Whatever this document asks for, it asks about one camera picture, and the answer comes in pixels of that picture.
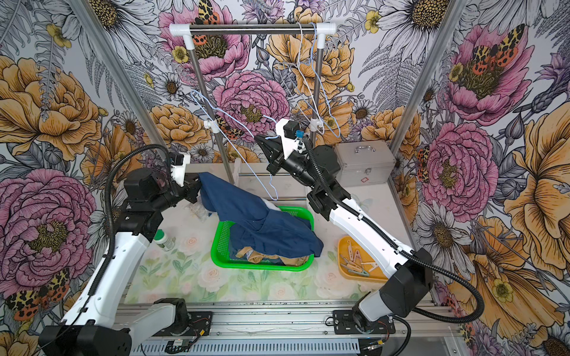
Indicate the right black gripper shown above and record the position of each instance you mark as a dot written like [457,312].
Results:
[277,157]

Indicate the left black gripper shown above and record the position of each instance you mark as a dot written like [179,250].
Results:
[192,185]

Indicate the dark navy t-shirt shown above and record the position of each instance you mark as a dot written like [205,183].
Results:
[266,229]

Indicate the tan t-shirt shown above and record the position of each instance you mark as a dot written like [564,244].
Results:
[252,256]

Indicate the teal clothespin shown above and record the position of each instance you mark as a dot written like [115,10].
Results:
[359,272]

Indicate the white clothespin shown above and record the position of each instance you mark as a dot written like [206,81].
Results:
[369,266]

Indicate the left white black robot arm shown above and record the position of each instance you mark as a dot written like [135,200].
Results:
[88,328]

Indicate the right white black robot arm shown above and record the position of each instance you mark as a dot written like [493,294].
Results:
[409,279]

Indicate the clear plastic bag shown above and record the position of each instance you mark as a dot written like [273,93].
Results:
[199,211]

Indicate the green capped bottle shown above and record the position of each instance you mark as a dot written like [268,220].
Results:
[164,241]

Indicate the green perforated plastic basket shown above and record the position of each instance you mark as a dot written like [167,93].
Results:
[222,250]

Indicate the silver metal case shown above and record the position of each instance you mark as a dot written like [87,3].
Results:
[364,163]

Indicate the yellow plastic tray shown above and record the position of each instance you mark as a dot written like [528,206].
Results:
[376,276]

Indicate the metal clothes rack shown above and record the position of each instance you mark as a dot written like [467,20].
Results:
[186,31]

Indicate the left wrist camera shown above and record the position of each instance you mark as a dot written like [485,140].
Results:
[178,163]

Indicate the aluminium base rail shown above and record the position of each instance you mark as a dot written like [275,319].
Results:
[305,328]

